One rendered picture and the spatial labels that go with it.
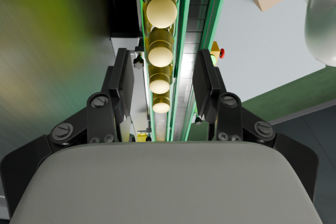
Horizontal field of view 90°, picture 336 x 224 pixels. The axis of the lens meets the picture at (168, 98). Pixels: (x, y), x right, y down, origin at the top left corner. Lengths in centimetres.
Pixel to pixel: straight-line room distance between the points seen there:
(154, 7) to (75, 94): 16
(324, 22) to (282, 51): 66
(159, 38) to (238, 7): 69
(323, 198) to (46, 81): 319
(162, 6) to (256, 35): 84
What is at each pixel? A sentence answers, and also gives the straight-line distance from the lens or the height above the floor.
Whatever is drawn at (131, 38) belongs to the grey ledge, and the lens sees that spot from 55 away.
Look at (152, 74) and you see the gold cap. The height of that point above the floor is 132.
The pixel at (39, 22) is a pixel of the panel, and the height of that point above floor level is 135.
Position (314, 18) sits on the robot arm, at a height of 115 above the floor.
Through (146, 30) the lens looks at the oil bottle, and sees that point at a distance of 30.
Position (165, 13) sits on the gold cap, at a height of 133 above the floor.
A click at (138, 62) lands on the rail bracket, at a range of 43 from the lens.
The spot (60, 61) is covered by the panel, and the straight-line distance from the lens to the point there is 24.
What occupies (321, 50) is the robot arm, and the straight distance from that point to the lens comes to 50.
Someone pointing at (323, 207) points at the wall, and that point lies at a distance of 321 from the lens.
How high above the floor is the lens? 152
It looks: 39 degrees down
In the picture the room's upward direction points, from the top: 177 degrees clockwise
